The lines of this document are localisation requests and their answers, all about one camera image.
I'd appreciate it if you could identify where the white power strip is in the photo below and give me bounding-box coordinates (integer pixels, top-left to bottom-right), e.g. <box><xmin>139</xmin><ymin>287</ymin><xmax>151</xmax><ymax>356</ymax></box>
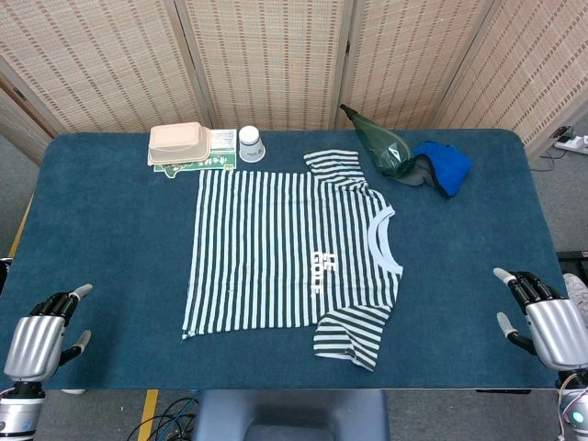
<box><xmin>553</xmin><ymin>132</ymin><xmax>588</xmax><ymax>155</ymax></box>

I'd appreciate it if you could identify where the green white striped shirt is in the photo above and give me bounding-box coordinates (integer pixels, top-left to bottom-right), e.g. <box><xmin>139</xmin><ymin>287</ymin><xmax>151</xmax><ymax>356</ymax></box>
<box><xmin>180</xmin><ymin>149</ymin><xmax>405</xmax><ymax>371</ymax></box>

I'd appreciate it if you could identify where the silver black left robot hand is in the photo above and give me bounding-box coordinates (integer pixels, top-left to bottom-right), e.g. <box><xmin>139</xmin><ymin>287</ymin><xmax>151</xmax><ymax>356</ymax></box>
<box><xmin>2</xmin><ymin>283</ymin><xmax>94</xmax><ymax>383</ymax></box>

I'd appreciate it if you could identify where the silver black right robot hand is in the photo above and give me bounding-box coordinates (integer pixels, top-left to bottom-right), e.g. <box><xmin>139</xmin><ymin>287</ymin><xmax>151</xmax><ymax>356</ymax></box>
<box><xmin>492</xmin><ymin>267</ymin><xmax>588</xmax><ymax>371</ymax></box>

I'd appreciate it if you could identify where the blue grey cloth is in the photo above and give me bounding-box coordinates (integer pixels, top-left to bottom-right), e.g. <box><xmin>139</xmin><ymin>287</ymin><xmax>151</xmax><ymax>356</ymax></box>
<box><xmin>394</xmin><ymin>141</ymin><xmax>474</xmax><ymax>199</ymax></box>

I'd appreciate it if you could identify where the white paper cup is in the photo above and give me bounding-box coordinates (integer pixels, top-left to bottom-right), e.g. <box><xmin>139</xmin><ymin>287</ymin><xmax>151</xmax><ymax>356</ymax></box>
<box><xmin>237</xmin><ymin>125</ymin><xmax>267</xmax><ymax>164</ymax></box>

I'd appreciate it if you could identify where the blue carpet table mat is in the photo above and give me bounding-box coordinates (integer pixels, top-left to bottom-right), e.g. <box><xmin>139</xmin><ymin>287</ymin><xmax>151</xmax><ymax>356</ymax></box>
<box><xmin>0</xmin><ymin>128</ymin><xmax>571</xmax><ymax>391</ymax></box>

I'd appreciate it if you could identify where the white shoe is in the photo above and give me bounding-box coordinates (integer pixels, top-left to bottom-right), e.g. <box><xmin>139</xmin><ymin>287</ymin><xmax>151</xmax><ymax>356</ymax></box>
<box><xmin>562</xmin><ymin>273</ymin><xmax>588</xmax><ymax>339</ymax></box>

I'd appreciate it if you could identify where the floor cables bundle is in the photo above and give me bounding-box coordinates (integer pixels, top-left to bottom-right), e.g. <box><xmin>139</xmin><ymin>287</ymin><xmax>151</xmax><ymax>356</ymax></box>
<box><xmin>123</xmin><ymin>397</ymin><xmax>201</xmax><ymax>441</ymax></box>

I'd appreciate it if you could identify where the blue padded chair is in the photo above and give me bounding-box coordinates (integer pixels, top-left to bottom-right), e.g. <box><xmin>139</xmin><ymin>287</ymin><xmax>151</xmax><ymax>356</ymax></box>
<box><xmin>191</xmin><ymin>389</ymin><xmax>390</xmax><ymax>441</ymax></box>

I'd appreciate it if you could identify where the bamboo folding screen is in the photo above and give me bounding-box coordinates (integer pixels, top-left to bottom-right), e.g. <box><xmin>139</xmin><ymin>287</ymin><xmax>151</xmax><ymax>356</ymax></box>
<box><xmin>0</xmin><ymin>0</ymin><xmax>588</xmax><ymax>160</ymax></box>

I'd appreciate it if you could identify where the green white flattened carton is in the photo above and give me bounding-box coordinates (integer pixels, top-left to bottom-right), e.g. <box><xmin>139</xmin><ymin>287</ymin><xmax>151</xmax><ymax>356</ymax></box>
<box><xmin>153</xmin><ymin>128</ymin><xmax>239</xmax><ymax>178</ymax></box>

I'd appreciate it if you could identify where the beige takeout food box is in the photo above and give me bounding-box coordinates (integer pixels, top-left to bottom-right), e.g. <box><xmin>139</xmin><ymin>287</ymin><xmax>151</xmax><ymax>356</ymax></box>
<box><xmin>146</xmin><ymin>121</ymin><xmax>212</xmax><ymax>167</ymax></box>

